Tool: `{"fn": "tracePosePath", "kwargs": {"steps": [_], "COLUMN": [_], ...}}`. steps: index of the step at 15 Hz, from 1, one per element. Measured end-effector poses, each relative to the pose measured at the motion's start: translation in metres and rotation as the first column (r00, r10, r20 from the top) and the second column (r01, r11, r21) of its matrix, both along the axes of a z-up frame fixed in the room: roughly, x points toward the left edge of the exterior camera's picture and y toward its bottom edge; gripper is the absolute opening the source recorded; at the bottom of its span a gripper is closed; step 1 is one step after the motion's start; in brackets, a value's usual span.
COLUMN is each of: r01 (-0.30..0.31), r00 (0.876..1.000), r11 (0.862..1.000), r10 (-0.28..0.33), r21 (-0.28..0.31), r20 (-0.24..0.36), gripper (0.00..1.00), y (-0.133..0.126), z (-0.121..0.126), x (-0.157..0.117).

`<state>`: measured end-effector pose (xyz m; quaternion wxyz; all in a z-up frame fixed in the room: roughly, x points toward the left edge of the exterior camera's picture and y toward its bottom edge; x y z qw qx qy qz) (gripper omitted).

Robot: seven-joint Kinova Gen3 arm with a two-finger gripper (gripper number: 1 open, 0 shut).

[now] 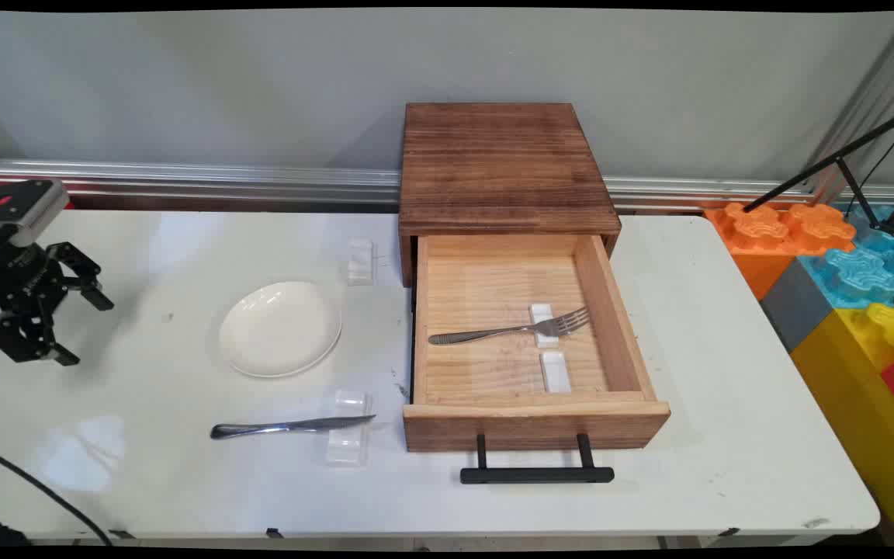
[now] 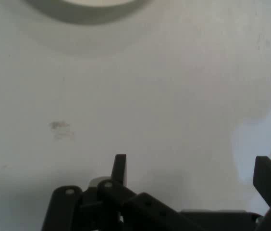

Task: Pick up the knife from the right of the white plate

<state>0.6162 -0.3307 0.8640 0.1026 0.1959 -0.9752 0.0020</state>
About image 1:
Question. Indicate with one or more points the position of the white rest near box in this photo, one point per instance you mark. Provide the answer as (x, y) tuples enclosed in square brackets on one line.
[(360, 260)]

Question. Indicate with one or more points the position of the blue foam block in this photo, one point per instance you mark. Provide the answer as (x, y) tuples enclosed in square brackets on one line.
[(858, 276)]

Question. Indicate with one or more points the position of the grey foam block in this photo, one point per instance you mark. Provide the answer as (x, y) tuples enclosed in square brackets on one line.
[(796, 307)]

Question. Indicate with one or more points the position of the black table edge clip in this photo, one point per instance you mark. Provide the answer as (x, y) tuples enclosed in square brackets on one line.
[(728, 532), (121, 534), (274, 533)]

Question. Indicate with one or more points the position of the silver fork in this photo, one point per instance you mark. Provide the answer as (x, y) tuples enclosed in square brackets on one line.
[(493, 334)]

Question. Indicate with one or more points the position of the grey curtain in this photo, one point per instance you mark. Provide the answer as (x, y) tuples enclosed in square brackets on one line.
[(881, 93)]

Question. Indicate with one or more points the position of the orange foam block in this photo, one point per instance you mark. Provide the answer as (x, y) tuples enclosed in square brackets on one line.
[(765, 233)]

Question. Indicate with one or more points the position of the dark wooden drawer cabinet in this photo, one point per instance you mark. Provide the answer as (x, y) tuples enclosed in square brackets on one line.
[(501, 167)]

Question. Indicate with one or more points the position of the white ceramic cutlery rest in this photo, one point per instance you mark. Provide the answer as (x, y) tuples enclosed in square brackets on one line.
[(542, 312), (555, 373)]

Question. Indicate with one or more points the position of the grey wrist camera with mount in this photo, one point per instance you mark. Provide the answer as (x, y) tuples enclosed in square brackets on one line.
[(32, 210)]

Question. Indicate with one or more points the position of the black tripod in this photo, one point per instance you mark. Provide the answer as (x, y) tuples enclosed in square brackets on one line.
[(835, 161)]

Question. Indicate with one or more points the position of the white round plate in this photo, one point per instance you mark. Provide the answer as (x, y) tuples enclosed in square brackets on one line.
[(280, 330)]

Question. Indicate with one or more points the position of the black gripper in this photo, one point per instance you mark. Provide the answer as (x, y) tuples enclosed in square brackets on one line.
[(12, 276)]

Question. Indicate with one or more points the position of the aluminium rail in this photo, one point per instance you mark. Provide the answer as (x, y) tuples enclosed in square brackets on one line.
[(222, 182)]

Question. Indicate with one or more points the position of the silver table knife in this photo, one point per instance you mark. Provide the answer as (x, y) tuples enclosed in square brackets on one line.
[(292, 425)]

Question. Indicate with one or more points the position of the clear plastic cutlery rest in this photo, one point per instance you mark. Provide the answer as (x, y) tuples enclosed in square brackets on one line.
[(348, 450)]

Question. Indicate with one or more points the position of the light wooden drawer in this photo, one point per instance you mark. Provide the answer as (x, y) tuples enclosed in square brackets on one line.
[(493, 423)]

